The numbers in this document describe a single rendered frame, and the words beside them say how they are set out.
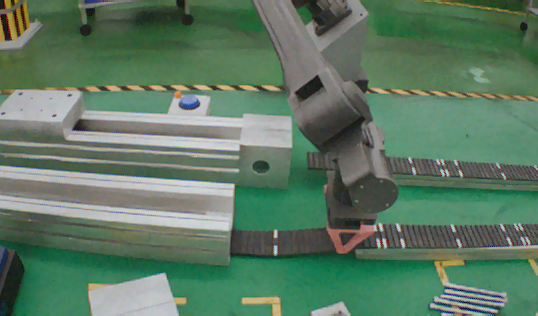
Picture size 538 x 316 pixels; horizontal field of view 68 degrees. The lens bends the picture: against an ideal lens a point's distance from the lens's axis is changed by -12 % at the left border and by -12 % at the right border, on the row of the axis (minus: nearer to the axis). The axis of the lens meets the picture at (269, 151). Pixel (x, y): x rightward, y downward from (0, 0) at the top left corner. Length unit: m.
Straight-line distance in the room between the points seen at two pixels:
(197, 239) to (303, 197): 0.24
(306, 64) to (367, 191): 0.18
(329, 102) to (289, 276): 0.28
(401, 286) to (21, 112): 0.73
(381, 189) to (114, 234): 0.39
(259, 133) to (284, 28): 0.24
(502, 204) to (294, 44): 0.55
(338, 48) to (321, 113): 0.65
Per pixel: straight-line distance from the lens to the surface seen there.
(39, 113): 0.88
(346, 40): 1.17
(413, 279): 0.73
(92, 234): 0.71
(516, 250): 0.82
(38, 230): 0.75
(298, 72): 0.58
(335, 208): 0.62
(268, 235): 0.73
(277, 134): 0.80
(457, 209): 0.88
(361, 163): 0.51
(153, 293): 0.56
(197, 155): 0.81
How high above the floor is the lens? 1.32
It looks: 36 degrees down
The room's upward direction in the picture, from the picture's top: 4 degrees clockwise
